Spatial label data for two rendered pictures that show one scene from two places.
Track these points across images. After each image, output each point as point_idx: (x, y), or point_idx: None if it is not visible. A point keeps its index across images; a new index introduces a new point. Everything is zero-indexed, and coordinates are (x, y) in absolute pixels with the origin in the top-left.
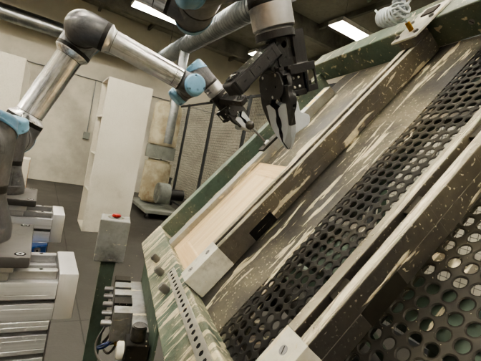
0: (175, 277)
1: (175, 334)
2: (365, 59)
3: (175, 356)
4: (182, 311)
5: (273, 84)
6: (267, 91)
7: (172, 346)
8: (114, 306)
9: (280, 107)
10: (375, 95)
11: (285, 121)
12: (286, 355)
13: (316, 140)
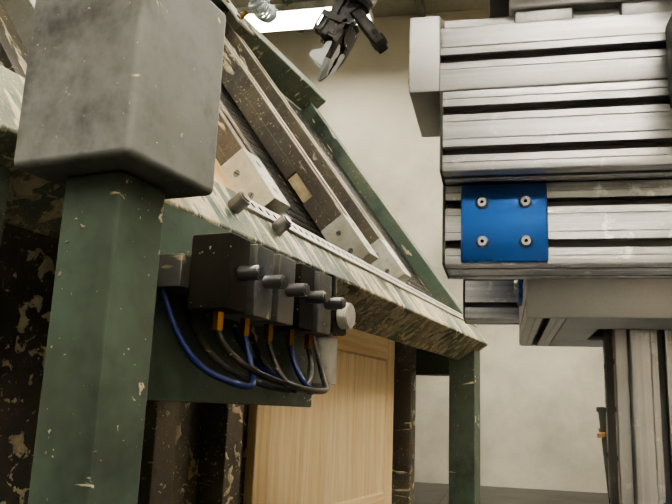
0: (261, 207)
1: (330, 260)
2: None
3: (346, 272)
4: (313, 238)
5: (352, 39)
6: (348, 38)
7: (339, 269)
8: (322, 273)
9: (341, 55)
10: None
11: (337, 66)
12: (356, 227)
13: None
